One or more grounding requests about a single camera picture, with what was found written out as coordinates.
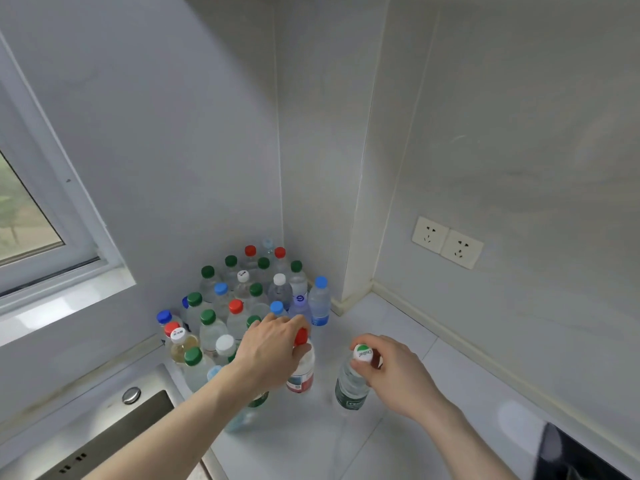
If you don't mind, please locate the white-capped bottle with green label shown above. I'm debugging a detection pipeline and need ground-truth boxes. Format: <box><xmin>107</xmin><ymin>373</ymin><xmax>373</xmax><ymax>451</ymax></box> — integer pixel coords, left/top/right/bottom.
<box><xmin>334</xmin><ymin>344</ymin><xmax>376</xmax><ymax>413</ymax></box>

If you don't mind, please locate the person's right forearm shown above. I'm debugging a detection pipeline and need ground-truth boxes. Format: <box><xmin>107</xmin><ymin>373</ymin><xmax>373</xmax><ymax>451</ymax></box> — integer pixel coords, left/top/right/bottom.
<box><xmin>417</xmin><ymin>401</ymin><xmax>522</xmax><ymax>480</ymax></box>

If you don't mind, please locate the person's left forearm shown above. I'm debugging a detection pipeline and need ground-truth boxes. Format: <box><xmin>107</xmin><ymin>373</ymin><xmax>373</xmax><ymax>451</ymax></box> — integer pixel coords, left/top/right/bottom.
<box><xmin>82</xmin><ymin>362</ymin><xmax>251</xmax><ymax>480</ymax></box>

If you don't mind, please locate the person's right hand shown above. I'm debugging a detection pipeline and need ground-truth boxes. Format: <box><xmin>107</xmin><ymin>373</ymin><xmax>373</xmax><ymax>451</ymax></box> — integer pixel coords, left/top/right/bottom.
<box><xmin>349</xmin><ymin>334</ymin><xmax>455</xmax><ymax>424</ymax></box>

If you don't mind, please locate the white-framed window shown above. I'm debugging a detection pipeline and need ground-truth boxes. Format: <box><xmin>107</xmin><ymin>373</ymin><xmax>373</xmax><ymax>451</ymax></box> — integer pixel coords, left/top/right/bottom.
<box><xmin>0</xmin><ymin>30</ymin><xmax>138</xmax><ymax>346</ymax></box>

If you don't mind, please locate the person's left hand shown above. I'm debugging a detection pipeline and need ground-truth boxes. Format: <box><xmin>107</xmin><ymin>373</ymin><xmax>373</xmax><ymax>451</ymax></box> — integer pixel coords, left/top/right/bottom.
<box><xmin>231</xmin><ymin>312</ymin><xmax>314</xmax><ymax>401</ymax></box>

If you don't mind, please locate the black glass cooktop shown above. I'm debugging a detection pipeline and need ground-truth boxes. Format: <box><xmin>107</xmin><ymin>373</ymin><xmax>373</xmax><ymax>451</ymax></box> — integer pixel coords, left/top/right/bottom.
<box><xmin>535</xmin><ymin>421</ymin><xmax>640</xmax><ymax>480</ymax></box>

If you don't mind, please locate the stainless steel sink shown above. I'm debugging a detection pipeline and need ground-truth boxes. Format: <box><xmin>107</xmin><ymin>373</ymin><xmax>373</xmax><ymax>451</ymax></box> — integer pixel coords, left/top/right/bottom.
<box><xmin>0</xmin><ymin>364</ymin><xmax>223</xmax><ymax>480</ymax></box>

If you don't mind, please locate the white wall socket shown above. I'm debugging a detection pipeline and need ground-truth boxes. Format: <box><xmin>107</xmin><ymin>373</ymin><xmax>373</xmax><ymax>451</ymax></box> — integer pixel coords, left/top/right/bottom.
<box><xmin>440</xmin><ymin>228</ymin><xmax>485</xmax><ymax>270</ymax></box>
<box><xmin>411</xmin><ymin>216</ymin><xmax>450</xmax><ymax>254</ymax></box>

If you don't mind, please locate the red-capped bottle with red label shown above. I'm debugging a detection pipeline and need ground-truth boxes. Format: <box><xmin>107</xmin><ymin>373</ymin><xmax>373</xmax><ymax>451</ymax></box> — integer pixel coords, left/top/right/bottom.
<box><xmin>286</xmin><ymin>327</ymin><xmax>317</xmax><ymax>394</ymax></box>

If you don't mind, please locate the cluster of plastic water bottles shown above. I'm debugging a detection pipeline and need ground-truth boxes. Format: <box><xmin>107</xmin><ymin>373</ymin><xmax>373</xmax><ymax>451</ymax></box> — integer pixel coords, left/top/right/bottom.
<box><xmin>156</xmin><ymin>239</ymin><xmax>332</xmax><ymax>433</ymax></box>

